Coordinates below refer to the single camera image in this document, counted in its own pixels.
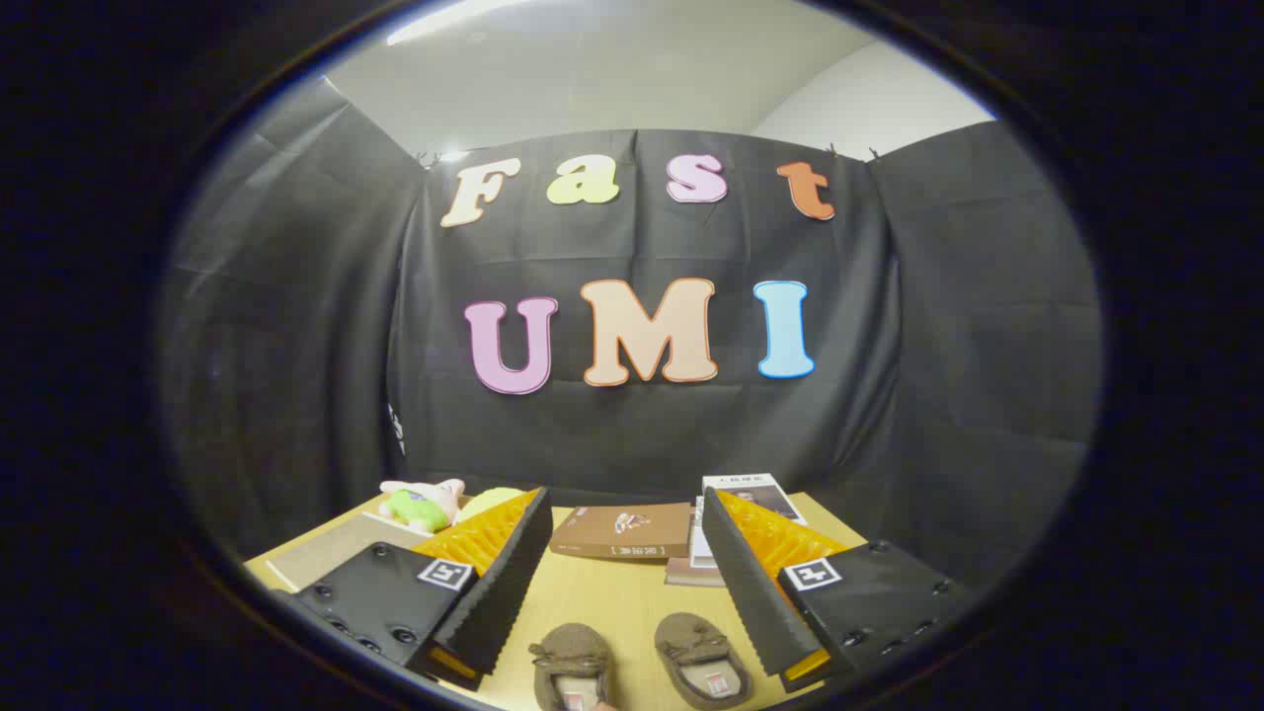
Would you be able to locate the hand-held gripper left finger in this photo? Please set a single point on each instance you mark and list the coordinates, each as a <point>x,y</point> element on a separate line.
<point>509,583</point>

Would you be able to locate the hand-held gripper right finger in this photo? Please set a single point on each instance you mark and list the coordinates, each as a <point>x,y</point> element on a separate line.
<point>750,592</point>

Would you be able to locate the brown fuzzy shoe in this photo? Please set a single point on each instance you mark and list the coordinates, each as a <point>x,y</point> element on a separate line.
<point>568,642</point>
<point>691,632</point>

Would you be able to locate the beige cardboard storage box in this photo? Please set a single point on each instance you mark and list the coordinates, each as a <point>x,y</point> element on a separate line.
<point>336,553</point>

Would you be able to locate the yellow plush toy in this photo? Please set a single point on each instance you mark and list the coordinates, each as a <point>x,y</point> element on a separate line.
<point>484,502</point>

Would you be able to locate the white book with portrait cover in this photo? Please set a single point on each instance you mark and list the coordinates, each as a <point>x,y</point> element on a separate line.
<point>760,491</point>

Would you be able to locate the pink and green plush toy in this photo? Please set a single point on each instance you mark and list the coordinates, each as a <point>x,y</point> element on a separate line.
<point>420,509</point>

